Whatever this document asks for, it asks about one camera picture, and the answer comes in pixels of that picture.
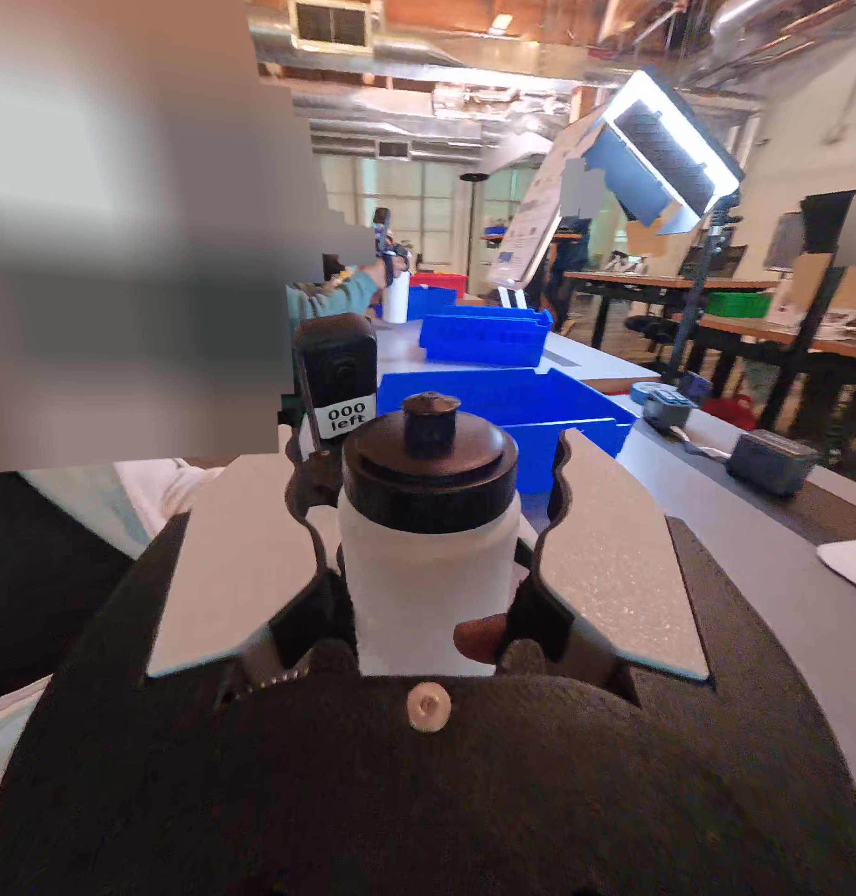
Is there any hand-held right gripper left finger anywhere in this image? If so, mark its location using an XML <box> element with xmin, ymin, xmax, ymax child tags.
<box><xmin>146</xmin><ymin>454</ymin><xmax>362</xmax><ymax>690</ymax></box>

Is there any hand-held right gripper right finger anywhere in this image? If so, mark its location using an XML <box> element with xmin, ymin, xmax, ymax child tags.
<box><xmin>496</xmin><ymin>427</ymin><xmax>712</xmax><ymax>688</ymax></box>

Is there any white plastic bottle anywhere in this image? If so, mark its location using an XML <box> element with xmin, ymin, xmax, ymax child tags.
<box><xmin>337</xmin><ymin>490</ymin><xmax>523</xmax><ymax>676</ymax></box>

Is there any black bottle lid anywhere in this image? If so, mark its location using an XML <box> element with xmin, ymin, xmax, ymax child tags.
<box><xmin>340</xmin><ymin>392</ymin><xmax>521</xmax><ymax>535</ymax></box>

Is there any blue plastic bin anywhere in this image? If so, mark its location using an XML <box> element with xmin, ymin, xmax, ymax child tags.
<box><xmin>405</xmin><ymin>286</ymin><xmax>459</xmax><ymax>323</ymax></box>
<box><xmin>418</xmin><ymin>306</ymin><xmax>556</xmax><ymax>368</ymax></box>
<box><xmin>377</xmin><ymin>367</ymin><xmax>640</xmax><ymax>496</ymax></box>

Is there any person's left forearm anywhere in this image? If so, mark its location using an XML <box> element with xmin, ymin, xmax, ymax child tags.
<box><xmin>113</xmin><ymin>458</ymin><xmax>227</xmax><ymax>522</ymax></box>

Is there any person's right hand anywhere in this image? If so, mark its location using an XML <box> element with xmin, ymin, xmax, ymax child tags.
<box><xmin>453</xmin><ymin>615</ymin><xmax>508</xmax><ymax>664</ymax></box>

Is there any grey charger case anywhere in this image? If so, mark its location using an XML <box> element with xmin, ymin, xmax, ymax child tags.
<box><xmin>641</xmin><ymin>371</ymin><xmax>713</xmax><ymax>430</ymax></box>

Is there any dark grey case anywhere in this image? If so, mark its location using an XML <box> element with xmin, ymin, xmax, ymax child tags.
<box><xmin>724</xmin><ymin>429</ymin><xmax>822</xmax><ymax>499</ymax></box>

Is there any person's black shirt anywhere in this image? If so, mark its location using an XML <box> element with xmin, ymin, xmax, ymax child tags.
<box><xmin>0</xmin><ymin>472</ymin><xmax>159</xmax><ymax>708</ymax></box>

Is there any red basket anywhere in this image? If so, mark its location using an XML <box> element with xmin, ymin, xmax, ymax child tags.
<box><xmin>701</xmin><ymin>395</ymin><xmax>759</xmax><ymax>433</ymax></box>

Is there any black floor lamp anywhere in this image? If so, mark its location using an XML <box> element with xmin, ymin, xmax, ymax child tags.
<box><xmin>459</xmin><ymin>171</ymin><xmax>493</xmax><ymax>296</ymax></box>

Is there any printed instruction board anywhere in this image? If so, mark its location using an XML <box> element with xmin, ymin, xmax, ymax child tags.
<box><xmin>487</xmin><ymin>119</ymin><xmax>598</xmax><ymax>289</ymax></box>

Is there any black light stand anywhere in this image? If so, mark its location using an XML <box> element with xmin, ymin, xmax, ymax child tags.
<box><xmin>661</xmin><ymin>196</ymin><xmax>742</xmax><ymax>387</ymax></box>

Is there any black tripod leg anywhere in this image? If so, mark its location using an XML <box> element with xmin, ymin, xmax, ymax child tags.
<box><xmin>759</xmin><ymin>268</ymin><xmax>850</xmax><ymax>433</ymax></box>

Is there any wooden top desk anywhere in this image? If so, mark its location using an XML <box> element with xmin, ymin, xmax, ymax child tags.
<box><xmin>699</xmin><ymin>315</ymin><xmax>856</xmax><ymax>433</ymax></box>
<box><xmin>563</xmin><ymin>272</ymin><xmax>780</xmax><ymax>352</ymax></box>

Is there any green plastic bin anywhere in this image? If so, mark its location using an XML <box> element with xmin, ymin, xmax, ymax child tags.
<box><xmin>705</xmin><ymin>292</ymin><xmax>773</xmax><ymax>318</ymax></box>

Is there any black monitor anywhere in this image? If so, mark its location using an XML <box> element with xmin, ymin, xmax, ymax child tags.
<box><xmin>800</xmin><ymin>190</ymin><xmax>856</xmax><ymax>254</ymax></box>
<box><xmin>680</xmin><ymin>245</ymin><xmax>748</xmax><ymax>281</ymax></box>

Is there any grey tablet screen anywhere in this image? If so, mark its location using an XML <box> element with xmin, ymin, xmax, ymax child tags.
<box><xmin>762</xmin><ymin>212</ymin><xmax>808</xmax><ymax>274</ymax></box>

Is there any studio light panel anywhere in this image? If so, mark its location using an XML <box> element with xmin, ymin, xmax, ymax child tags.
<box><xmin>585</xmin><ymin>66</ymin><xmax>745</xmax><ymax>237</ymax></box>

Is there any white cable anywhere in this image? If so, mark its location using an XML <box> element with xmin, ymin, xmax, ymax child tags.
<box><xmin>671</xmin><ymin>426</ymin><xmax>734</xmax><ymax>464</ymax></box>

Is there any silver ventilation duct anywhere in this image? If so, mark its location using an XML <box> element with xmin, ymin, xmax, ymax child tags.
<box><xmin>249</xmin><ymin>17</ymin><xmax>611</xmax><ymax>95</ymax></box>

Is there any silver duct vent grille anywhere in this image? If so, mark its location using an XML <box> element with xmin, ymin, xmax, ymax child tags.
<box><xmin>290</xmin><ymin>0</ymin><xmax>371</xmax><ymax>51</ymax></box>

